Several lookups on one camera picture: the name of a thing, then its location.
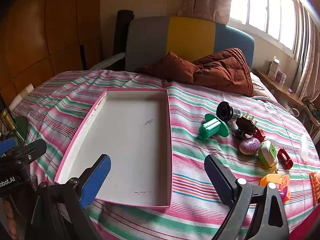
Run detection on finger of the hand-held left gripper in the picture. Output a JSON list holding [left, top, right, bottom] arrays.
[[0, 137, 18, 157], [14, 139, 47, 165]]

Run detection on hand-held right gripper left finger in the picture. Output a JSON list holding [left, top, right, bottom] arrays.
[[25, 154, 112, 240]]

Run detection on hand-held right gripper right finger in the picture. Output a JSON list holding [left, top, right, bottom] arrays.
[[204, 154, 292, 240]]

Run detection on purple patterned oval case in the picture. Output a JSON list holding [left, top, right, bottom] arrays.
[[239, 137, 260, 155]]

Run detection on pink cardboard box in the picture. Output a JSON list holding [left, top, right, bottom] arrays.
[[54, 88, 173, 210]]

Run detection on green plastic spool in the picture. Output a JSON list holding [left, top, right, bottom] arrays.
[[197, 113, 230, 140]]

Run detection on yellow plastic toy piece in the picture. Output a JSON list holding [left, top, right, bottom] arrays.
[[259, 173, 292, 203]]

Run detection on green white plug-in device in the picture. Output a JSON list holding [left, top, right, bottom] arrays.
[[257, 140, 279, 174]]

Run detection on brown hair clip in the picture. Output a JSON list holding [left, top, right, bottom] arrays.
[[235, 114, 258, 140]]

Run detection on black cylindrical filter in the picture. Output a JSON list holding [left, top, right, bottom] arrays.
[[216, 101, 244, 122]]

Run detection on red plastic block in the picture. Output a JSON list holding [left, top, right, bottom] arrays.
[[277, 148, 294, 170]]

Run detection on orange linked cubes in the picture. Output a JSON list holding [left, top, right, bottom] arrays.
[[309, 172, 320, 205]]

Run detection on person's left hand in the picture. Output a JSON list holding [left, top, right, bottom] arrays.
[[5, 200, 20, 239]]

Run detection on gold bottle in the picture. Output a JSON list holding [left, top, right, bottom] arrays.
[[0, 109, 17, 132]]

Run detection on striped bedspread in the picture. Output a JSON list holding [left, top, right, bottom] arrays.
[[11, 69, 320, 240]]

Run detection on translucent plastic tube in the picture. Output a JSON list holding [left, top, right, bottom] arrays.
[[300, 135, 310, 162]]

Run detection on red cloth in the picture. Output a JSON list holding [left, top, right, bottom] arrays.
[[290, 219, 320, 240]]

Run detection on white pillow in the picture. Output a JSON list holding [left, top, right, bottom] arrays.
[[250, 72, 272, 99]]

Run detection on brown quilt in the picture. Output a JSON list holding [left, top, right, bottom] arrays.
[[136, 48, 254, 97]]

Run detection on wooden bedside shelf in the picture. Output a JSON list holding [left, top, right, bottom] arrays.
[[254, 69, 305, 108]]

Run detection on black upright strip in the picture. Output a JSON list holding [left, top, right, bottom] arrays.
[[79, 44, 87, 70]]

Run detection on cluttered side rack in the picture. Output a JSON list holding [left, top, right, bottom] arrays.
[[304, 100, 320, 130]]

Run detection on purple carton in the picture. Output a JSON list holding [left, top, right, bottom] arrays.
[[275, 70, 287, 83]]

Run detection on white carton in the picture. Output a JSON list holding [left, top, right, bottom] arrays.
[[267, 56, 280, 79]]

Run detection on wooden wardrobe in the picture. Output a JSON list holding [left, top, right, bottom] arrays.
[[0, 0, 102, 105]]

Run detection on sheer striped curtain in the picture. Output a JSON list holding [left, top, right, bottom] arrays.
[[292, 0, 320, 100]]

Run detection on grey yellow blue headboard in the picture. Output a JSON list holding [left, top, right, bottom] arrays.
[[125, 16, 255, 72]]

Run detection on black rolled mat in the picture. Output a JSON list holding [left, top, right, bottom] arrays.
[[114, 10, 135, 58]]

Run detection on window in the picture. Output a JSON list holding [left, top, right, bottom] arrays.
[[229, 0, 300, 58]]

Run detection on beige curtain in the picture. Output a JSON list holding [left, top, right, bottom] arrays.
[[179, 0, 234, 25]]

